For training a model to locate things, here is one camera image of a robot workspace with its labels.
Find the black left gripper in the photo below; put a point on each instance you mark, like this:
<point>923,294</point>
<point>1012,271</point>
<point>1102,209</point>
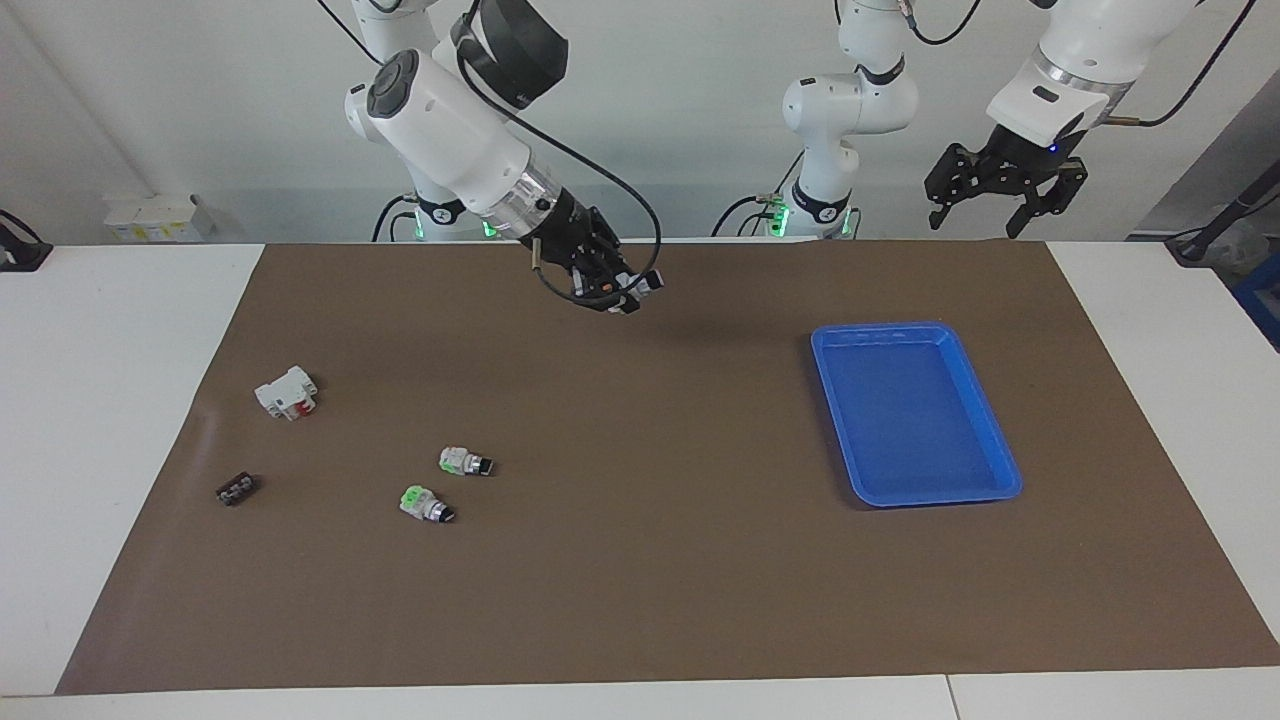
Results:
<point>1025,160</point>

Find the blue plastic tray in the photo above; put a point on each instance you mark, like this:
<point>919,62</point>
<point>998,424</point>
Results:
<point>915,420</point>

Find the orange and white switch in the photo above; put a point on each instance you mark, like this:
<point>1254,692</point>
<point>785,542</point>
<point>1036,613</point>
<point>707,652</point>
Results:
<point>646,282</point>

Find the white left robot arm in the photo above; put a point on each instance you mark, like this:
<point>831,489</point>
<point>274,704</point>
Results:
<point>850,100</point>

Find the brown table mat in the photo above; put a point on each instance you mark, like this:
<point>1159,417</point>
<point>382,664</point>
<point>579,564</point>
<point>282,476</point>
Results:
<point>640,560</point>

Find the black stand foot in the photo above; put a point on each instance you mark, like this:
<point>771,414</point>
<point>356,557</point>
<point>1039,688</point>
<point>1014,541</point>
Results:
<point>18,250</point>

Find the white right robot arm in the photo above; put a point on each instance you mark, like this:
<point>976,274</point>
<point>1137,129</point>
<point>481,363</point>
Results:
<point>450,130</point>

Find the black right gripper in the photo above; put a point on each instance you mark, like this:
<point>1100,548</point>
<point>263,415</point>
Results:
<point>570,232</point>

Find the black terminal block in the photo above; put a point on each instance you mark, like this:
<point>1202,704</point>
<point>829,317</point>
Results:
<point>236,489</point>

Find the white switch with small tabs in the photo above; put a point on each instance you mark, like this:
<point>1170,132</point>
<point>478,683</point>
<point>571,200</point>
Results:
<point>462,461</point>

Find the black tripod leg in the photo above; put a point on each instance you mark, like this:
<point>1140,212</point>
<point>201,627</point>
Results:
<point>1225,215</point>

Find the white and red circuit breaker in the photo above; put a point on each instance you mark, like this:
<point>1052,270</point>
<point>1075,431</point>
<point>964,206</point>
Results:
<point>285,392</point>

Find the green and white switch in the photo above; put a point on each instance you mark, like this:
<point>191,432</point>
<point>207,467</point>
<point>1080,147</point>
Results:
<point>420,502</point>

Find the blue box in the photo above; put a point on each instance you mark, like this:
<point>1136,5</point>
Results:
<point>1262,300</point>

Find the white wall box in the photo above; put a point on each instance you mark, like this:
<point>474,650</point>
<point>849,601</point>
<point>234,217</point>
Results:
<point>160,218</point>

